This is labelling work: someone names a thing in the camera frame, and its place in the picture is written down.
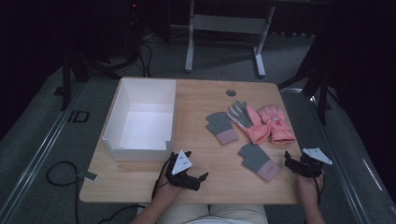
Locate black tripod stand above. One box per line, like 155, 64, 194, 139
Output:
277, 36, 343, 126
59, 49, 123, 112

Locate white box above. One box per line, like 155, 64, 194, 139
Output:
101, 77, 177, 162

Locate grey tag on table edge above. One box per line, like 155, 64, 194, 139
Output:
77, 171, 99, 182

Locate grey knit glove pink cuff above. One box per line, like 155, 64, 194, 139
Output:
237, 142, 281, 183
205, 111, 240, 147

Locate black cables behind table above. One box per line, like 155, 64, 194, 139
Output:
135, 38, 154, 78

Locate pink glove with printed patch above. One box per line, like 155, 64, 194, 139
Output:
257, 105, 297, 146

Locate right hand-held gripper black cable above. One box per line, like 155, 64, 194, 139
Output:
309, 164, 327, 206

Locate grey metal desk frame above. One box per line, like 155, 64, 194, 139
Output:
184, 0, 277, 78

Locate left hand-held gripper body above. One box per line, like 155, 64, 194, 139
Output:
163, 150, 201, 192

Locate left hand-held gripper black cable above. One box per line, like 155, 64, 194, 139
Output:
151, 155, 174, 201

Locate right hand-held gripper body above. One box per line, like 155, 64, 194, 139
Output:
293, 147, 333, 179

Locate metal floor rail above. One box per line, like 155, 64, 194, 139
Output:
0, 82, 87, 224
280, 87, 373, 224

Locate black looped floor cable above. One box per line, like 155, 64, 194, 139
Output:
46, 161, 80, 224

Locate person's left hand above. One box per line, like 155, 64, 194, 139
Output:
153, 178, 182, 202

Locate pink glove with grey palm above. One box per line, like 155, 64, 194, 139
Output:
227, 100, 271, 145

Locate hand-held gripper black cable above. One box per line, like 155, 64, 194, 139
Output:
151, 155, 174, 201
309, 164, 327, 206

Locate person's lap in beige trousers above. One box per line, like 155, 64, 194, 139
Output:
157, 203, 269, 224

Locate person's right hand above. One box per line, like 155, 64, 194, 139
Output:
295, 173, 325, 204

